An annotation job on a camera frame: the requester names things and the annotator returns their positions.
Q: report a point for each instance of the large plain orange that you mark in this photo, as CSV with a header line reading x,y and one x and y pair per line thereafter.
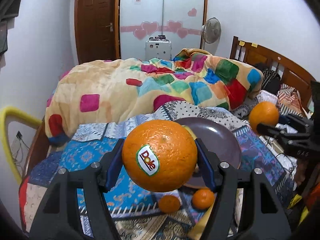
x,y
264,112

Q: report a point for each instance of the white electric fan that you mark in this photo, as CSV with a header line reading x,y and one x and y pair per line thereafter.
x,y
211,32

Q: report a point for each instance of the wooden headboard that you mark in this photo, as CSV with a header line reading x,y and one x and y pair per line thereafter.
x,y
290,72

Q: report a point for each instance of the long sugarcane stick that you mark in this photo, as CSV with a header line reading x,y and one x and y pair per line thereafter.
x,y
197,231

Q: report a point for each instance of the white box appliance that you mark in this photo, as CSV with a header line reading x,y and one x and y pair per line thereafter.
x,y
158,47

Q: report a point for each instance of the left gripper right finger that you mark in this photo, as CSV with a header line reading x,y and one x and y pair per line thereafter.
x,y
208,164

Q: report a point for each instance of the colourful patchwork blanket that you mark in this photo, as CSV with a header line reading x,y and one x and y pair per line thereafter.
x,y
104,91

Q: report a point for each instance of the brown wooden door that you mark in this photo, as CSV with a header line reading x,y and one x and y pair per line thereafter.
x,y
94,30

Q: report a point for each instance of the white wardrobe with hearts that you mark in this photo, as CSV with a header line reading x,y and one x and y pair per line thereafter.
x,y
180,21

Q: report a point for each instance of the small mandarin orange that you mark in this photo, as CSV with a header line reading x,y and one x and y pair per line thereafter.
x,y
203,199
169,204

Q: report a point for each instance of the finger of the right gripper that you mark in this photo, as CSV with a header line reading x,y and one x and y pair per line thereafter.
x,y
281,135
300,124

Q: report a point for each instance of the blue patterned bed cover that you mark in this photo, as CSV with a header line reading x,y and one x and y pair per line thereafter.
x,y
61,197

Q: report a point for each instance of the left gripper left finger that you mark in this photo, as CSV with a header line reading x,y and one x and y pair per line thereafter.
x,y
111,165

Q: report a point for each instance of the dark brown round plate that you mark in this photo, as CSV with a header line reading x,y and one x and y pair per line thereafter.
x,y
216,139

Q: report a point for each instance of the large orange with sticker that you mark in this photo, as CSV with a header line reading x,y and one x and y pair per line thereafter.
x,y
159,155

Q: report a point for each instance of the short sugarcane stick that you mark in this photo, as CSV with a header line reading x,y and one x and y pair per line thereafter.
x,y
191,132

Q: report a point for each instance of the yellow foam tube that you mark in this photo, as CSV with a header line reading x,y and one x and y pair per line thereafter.
x,y
11,119

